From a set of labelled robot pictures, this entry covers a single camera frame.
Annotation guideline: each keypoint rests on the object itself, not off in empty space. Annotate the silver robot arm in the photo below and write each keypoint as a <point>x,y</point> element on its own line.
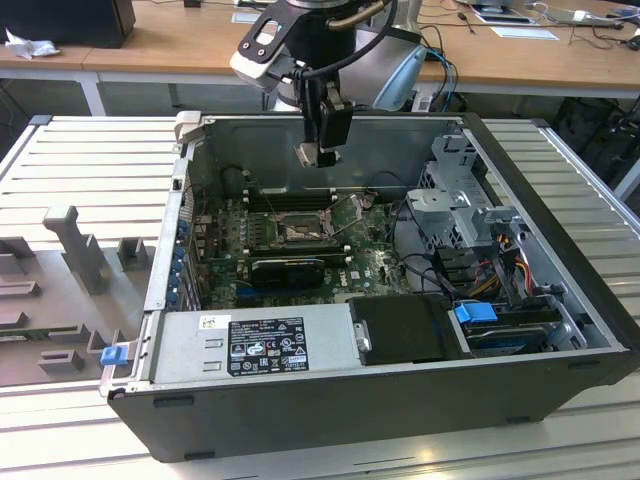
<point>400,80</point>

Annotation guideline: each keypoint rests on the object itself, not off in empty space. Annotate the black box on desk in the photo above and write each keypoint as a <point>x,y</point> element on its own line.
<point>65,20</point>

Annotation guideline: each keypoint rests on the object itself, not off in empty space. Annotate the hard disk in blue carrier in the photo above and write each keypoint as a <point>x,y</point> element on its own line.
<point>475,312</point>

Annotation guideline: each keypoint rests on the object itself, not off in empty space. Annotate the round coin cell battery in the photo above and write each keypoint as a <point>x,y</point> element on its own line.
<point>367,201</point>

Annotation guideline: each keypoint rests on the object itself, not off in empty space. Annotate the CPU socket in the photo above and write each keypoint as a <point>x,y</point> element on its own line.
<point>300,232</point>

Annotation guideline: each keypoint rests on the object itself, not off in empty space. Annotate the silver power supply unit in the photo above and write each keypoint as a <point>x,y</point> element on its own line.
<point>185,350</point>

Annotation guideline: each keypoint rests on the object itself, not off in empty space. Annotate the grey parts rack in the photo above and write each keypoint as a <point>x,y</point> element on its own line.
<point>60,300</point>

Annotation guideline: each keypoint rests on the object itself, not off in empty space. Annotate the crumpled white paper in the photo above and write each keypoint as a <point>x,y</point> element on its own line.
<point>30,47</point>

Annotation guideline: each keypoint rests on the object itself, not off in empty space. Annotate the silver metal drive cage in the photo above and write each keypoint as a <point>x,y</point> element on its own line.
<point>440,210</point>

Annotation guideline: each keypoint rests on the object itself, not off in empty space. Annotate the white paper sheet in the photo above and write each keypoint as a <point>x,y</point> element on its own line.
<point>525,33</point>

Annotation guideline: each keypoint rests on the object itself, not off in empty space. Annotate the silver-topped CPU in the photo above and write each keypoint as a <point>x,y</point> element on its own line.
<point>306,154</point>

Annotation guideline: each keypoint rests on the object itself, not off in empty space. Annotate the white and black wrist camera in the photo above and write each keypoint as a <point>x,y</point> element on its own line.
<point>260,45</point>

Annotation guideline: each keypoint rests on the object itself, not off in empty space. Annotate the black plastic shroud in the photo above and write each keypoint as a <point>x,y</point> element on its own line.
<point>400,330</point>

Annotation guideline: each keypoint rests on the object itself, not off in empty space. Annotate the blue plastic case latch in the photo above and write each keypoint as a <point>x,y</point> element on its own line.
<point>112,356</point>

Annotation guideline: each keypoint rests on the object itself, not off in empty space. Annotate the blue expansion slot retainer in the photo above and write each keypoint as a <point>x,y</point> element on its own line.
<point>175,275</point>
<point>183,227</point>
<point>178,255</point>
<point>172,296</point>

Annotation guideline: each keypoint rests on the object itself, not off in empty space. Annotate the wooden desk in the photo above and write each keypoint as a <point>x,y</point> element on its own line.
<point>175,45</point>

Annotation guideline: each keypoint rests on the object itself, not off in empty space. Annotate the black graphics card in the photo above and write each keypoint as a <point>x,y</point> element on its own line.
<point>285,275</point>

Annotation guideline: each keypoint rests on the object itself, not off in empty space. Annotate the green motherboard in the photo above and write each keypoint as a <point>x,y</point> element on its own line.
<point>370,280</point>

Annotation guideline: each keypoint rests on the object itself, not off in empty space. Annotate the black and silver PC case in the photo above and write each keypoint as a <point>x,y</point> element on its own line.
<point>350,420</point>

